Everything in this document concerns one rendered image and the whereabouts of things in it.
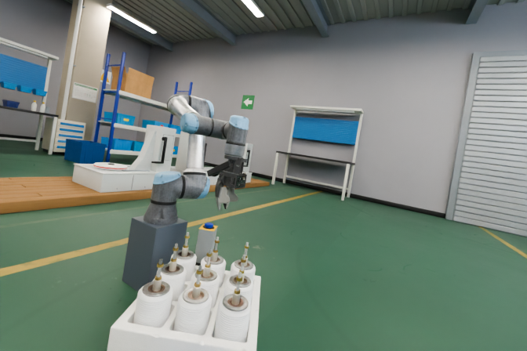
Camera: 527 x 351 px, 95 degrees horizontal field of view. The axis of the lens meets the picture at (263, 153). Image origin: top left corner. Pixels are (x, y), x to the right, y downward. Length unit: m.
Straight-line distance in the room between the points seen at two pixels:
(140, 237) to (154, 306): 0.49
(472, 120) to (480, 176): 1.01
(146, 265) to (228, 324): 0.57
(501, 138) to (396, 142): 1.58
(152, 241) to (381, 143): 5.07
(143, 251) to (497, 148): 5.51
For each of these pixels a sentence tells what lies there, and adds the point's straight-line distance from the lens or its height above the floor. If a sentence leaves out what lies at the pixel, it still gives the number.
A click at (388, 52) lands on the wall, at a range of 6.20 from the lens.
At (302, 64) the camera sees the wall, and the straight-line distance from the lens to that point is 6.57.
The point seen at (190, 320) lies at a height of 0.21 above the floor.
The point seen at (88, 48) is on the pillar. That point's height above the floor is 2.37.
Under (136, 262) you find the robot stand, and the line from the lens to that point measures 1.32.
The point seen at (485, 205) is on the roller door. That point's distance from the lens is 5.73.
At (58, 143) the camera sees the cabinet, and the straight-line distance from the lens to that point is 6.09.
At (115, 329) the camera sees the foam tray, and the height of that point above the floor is 0.18.
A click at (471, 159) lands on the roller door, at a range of 5.67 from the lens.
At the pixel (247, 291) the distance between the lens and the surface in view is 0.91.
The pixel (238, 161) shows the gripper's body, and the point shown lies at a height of 0.65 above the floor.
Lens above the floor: 0.70
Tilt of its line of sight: 1 degrees down
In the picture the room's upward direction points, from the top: 9 degrees clockwise
